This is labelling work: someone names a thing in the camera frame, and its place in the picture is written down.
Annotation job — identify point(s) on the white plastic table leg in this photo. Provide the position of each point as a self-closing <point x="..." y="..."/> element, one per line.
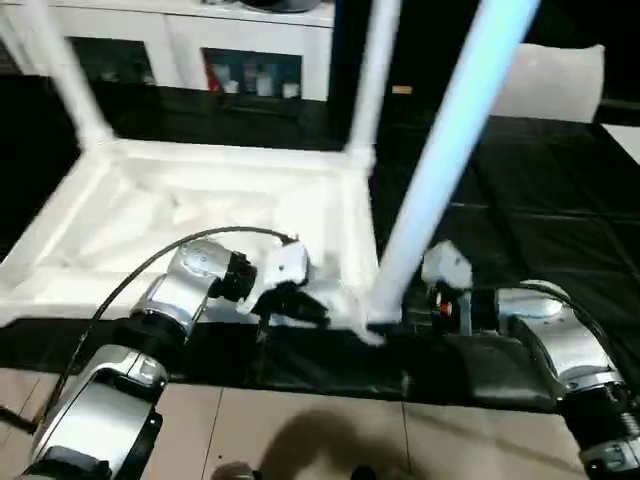
<point x="65" y="70"/>
<point x="372" y="80"/>
<point x="450" y="150"/>

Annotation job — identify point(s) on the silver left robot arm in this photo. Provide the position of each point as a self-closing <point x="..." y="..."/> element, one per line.
<point x="160" y="320"/>

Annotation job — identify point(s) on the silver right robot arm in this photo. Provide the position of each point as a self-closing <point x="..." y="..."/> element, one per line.
<point x="560" y="340"/>

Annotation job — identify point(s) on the black work mat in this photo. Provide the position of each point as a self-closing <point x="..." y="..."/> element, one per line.
<point x="560" y="240"/>

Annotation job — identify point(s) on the white plastic table top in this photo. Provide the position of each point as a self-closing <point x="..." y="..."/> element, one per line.
<point x="200" y="200"/>

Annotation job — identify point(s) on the small yellow label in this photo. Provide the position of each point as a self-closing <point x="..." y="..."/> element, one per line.
<point x="401" y="90"/>

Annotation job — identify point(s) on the white flat sheet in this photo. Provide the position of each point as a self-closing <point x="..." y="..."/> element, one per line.
<point x="622" y="145"/>

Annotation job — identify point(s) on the white flat panel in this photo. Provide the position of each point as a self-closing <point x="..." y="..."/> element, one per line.
<point x="560" y="85"/>

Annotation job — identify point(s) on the white cabinet with glass doors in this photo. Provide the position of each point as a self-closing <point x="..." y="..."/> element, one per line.
<point x="200" y="40"/>

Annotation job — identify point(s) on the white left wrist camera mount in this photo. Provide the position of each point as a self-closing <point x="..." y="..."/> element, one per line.
<point x="280" y="265"/>

